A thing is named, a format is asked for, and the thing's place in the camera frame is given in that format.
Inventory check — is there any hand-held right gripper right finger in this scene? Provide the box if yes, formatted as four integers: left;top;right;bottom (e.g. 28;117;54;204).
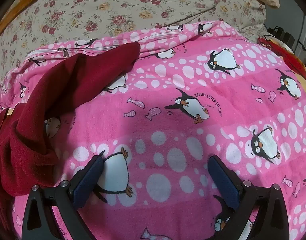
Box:
208;155;292;240

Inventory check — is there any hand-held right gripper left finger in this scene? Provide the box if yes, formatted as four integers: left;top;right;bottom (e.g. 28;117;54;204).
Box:
21;155;105;240

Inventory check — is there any dark red sweater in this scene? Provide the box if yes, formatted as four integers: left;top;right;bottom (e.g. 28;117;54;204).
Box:
0;42;141;230

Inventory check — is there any pink penguin print blanket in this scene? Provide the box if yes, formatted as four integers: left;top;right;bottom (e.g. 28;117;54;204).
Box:
0;21;306;240

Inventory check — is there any red printed cloth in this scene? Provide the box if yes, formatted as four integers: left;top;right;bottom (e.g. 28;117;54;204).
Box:
258;36;306;80

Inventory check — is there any grey cabinet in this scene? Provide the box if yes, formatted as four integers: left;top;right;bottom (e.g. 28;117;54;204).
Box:
296;15;306;61

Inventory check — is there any floral bed sheet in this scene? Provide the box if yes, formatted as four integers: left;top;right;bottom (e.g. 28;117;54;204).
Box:
0;0;268;85

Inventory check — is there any orange wooden board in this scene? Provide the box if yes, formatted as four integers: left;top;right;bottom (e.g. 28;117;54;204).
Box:
0;0;44;40

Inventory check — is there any black device with cables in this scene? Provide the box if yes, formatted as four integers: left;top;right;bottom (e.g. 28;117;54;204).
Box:
264;26;297;48

